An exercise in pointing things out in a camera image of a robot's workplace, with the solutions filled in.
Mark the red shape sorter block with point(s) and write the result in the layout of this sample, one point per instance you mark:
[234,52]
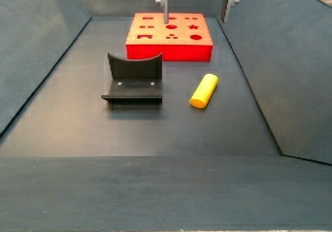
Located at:
[180,40]

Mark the yellow oval peg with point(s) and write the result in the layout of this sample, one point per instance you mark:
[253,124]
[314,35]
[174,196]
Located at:
[202,93]

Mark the black curved fixture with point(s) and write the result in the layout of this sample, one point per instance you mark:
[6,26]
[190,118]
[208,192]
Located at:
[136,80]

